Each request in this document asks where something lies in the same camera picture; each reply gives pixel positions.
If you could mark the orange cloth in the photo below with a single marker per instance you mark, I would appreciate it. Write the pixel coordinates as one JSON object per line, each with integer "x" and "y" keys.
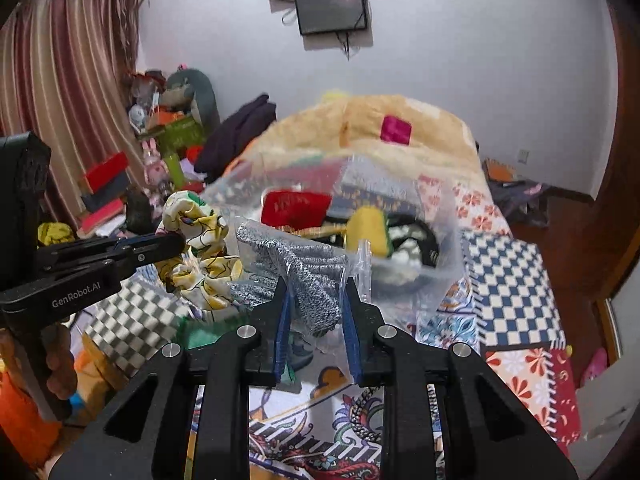
{"x": 22, "y": 415}

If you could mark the beige plush blanket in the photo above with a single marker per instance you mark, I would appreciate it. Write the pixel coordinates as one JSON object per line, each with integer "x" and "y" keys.
{"x": 310, "y": 125}

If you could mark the red cloth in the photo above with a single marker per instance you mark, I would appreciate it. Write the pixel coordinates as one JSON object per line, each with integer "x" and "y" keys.
{"x": 295, "y": 208}

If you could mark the green bottle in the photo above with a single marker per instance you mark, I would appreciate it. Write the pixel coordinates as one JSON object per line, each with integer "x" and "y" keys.
{"x": 173, "y": 166}

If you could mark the striped pink curtain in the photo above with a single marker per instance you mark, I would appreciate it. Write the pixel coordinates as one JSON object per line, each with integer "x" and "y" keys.
{"x": 60, "y": 70}

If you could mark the wall outlet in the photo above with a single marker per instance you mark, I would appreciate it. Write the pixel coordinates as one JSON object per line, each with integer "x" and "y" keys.
{"x": 523, "y": 155}

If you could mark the dark purple garment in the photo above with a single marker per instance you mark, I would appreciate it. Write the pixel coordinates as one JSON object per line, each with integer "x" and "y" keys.
{"x": 235, "y": 130}

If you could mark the clear plastic bag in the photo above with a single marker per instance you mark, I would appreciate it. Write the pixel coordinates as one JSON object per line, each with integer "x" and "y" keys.
{"x": 405, "y": 195}

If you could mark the dark clothes pile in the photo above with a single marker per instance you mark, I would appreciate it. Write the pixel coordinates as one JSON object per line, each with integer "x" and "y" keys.
{"x": 520, "y": 200}

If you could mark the yellow floral scrunchie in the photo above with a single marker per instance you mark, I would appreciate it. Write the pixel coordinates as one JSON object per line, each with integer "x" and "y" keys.
{"x": 202, "y": 222}

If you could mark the green box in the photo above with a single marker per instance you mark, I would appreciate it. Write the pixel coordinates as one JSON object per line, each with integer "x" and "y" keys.
{"x": 180, "y": 132}

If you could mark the yellow green sponge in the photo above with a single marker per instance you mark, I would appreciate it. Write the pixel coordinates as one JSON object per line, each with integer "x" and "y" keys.
{"x": 370, "y": 230}

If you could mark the grey knit cloth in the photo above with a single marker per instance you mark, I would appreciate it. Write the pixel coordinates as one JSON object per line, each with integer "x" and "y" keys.
{"x": 310, "y": 280}

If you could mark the red book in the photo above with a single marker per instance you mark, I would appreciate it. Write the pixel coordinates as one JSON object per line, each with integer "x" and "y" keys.
{"x": 102, "y": 217}

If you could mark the black white fabric item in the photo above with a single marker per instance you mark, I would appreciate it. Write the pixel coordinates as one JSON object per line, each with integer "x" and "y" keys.
{"x": 417, "y": 240}

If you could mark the patchwork bedsheet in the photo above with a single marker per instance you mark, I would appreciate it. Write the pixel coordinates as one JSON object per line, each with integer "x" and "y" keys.
{"x": 515, "y": 280}

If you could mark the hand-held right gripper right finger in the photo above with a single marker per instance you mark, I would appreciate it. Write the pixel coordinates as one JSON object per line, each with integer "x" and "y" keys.
{"x": 351, "y": 332}

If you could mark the pink bunny toy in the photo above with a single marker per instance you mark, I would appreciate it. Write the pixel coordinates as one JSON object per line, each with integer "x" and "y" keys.
{"x": 152, "y": 162}

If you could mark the red box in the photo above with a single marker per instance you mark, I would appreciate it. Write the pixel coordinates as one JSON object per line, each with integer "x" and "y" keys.
{"x": 105, "y": 172}

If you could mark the wooden door frame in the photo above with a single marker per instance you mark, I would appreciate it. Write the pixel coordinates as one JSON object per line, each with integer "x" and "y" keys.
{"x": 622, "y": 160}

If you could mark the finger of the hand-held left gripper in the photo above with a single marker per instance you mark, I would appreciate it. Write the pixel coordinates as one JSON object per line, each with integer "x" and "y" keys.
{"x": 145, "y": 245}
{"x": 90, "y": 269}

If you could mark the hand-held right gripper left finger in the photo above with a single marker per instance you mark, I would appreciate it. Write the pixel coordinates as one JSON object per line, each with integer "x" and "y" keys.
{"x": 283, "y": 332}

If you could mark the person's left hand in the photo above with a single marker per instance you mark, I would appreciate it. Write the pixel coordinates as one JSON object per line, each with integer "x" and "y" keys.
{"x": 60, "y": 360}

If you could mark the small black monitor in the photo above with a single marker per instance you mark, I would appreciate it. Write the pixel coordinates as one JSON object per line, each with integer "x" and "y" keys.
{"x": 331, "y": 9}

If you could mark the grey plush toy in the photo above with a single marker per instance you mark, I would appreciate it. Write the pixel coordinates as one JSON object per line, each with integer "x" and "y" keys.
{"x": 192, "y": 92}

